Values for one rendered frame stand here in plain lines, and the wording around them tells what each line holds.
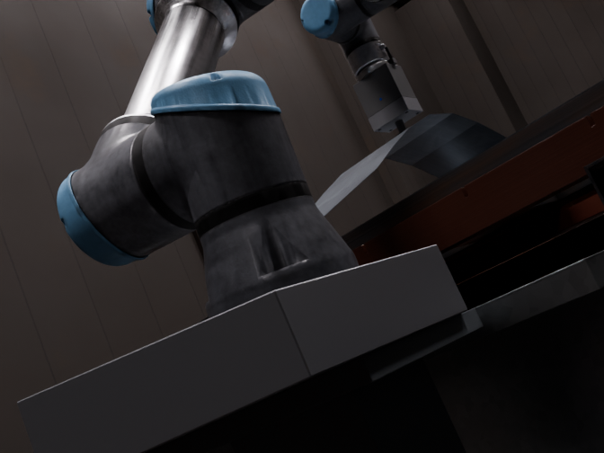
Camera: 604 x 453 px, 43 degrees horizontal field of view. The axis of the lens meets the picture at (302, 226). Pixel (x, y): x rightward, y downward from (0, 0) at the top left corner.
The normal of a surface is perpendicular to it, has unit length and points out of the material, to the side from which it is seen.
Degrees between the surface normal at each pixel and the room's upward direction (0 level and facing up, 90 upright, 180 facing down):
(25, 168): 90
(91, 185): 73
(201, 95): 91
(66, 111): 90
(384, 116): 90
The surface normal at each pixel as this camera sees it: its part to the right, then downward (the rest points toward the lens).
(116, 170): -0.59, -0.23
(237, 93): 0.40, -0.32
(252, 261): -0.35, -0.31
